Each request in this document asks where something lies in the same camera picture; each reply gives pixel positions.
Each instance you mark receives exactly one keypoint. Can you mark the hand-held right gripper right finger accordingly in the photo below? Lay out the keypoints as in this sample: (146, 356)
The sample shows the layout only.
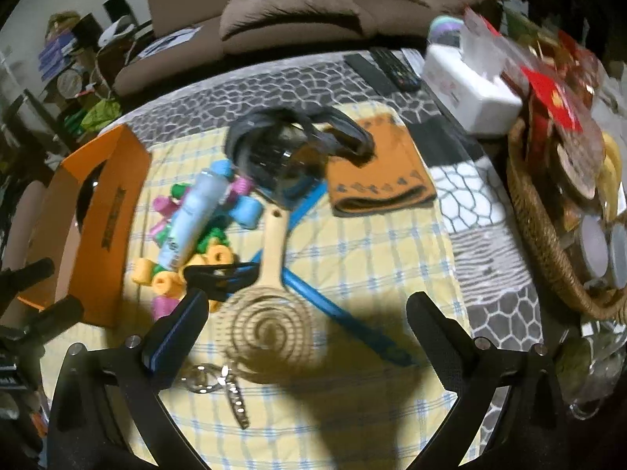
(431, 333)

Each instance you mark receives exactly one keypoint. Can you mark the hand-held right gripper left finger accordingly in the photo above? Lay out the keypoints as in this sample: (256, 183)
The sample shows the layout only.
(171, 338)

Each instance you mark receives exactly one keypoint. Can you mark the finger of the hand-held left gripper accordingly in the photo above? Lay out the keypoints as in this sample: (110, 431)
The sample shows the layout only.
(29, 275)
(55, 316)

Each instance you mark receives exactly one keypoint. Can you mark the black hair clip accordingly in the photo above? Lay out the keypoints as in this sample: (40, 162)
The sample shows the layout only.
(210, 276)

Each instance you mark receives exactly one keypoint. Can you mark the metal nail clipper keyring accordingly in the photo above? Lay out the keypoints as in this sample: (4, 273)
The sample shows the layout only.
(235, 396)

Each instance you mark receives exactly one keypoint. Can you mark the orange cardboard box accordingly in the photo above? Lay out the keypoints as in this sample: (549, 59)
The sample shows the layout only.
(112, 215)

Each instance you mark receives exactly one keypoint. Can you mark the wooden hairbrush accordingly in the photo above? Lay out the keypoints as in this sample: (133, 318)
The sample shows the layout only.
(272, 254)

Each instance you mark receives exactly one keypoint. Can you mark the grey patchwork tablecloth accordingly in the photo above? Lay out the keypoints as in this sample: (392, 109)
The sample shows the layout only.
(470, 254)

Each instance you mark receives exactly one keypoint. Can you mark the long blue plastic stick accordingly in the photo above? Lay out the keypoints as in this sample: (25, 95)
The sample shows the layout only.
(343, 313)

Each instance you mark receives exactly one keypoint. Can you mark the yellow checkered cloth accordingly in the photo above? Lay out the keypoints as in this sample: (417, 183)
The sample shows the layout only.
(367, 264)

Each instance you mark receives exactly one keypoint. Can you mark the pile of colourful hair rollers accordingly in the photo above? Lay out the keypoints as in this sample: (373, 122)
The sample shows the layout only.
(220, 254)

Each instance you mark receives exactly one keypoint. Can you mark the white spray bottle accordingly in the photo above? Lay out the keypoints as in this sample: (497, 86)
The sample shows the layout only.
(188, 220)

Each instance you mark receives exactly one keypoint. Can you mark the wicker basket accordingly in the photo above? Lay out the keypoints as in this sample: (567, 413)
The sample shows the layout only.
(534, 235)

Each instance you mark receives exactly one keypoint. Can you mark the glass bowl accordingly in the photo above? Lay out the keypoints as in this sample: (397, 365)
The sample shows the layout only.
(588, 367)

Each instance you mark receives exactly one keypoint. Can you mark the green plastic bag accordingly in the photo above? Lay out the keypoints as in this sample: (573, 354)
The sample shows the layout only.
(100, 115)

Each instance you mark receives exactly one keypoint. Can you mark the orange folded cloth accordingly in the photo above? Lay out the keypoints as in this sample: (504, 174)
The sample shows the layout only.
(372, 166)

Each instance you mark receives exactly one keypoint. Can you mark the round metal tin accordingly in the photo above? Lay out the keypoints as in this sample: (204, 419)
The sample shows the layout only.
(595, 249)

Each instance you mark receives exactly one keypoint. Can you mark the round clock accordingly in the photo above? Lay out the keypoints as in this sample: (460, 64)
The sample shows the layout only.
(71, 83)

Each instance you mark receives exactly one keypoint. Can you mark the glass jar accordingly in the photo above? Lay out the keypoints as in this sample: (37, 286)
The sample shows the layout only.
(279, 166)

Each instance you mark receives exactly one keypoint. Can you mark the pile of snack packets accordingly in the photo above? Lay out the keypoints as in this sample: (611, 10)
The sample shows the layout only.
(573, 166)

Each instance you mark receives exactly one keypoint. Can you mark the black fabric headband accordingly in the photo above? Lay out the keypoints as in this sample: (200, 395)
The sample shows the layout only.
(348, 129)

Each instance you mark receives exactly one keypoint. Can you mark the stack of blue books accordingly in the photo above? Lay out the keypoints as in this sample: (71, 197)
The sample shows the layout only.
(56, 56)

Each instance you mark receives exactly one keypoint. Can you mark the white tissue box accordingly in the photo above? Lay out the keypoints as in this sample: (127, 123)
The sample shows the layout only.
(465, 88)

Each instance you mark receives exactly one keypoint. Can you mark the white helmet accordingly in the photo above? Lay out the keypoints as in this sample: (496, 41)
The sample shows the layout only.
(115, 32)

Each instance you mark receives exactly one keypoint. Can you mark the black remote control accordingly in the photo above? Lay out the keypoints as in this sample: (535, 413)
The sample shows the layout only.
(399, 71)
(372, 76)

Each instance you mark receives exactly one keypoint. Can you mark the red paper envelope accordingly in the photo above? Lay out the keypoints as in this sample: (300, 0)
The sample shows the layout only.
(558, 98)

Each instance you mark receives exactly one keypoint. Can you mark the white papers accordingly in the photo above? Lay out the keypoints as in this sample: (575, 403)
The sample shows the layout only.
(169, 41)

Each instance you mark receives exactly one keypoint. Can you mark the clear plastic bag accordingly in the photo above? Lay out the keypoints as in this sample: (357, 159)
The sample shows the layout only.
(482, 39)

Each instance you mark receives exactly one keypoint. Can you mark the iridescent plastic container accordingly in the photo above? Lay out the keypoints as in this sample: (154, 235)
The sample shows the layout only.
(445, 29)

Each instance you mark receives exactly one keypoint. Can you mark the brown sofa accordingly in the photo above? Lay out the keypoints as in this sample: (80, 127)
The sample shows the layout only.
(186, 10)

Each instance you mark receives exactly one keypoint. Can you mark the large brown cushion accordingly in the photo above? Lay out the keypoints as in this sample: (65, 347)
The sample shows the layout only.
(294, 12)

